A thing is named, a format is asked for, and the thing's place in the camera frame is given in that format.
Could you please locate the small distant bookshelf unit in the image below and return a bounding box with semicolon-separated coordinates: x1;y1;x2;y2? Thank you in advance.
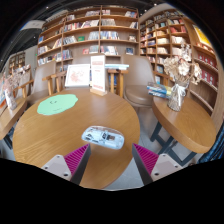
8;50;27;76

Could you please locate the beige armchair with wooden arms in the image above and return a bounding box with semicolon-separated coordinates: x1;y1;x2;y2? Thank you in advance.
16;60;68;107
49;53;129;98
120;54;171;109

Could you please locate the stack of teal books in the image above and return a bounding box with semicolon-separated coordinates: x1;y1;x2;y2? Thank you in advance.
104;63;130;71

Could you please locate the glass vase with dried flowers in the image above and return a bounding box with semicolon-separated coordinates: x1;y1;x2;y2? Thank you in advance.
163;43;203;113
2;71;23;111

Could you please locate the transparent computer mouse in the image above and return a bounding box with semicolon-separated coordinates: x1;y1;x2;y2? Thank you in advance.
81;125;125;150

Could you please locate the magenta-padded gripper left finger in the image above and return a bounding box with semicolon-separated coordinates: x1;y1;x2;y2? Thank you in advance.
41;143;92;186

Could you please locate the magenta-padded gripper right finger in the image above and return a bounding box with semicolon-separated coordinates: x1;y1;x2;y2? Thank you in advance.
131;143;184;186

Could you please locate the green cloud-shaped mouse pad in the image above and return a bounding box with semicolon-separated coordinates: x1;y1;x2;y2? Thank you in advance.
36;93;79;117

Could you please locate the white framed picture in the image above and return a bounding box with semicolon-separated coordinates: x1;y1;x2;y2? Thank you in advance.
64;63;91;88

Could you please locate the stack of colourful books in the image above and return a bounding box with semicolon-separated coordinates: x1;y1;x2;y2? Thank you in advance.
146;82;173;100

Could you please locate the white standing sign wooden base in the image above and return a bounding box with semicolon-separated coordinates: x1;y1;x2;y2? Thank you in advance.
89;54;108;97

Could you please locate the large wooden bookshelf unit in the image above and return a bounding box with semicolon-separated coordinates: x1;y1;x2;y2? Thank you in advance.
35;4;140;76

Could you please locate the curved wooden bookshelf unit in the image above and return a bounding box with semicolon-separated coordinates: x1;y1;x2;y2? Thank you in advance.
138;8;223;118

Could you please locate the round wooden side table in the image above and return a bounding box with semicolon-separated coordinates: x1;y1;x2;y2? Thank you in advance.
149;94;218;168
0;96;28;151

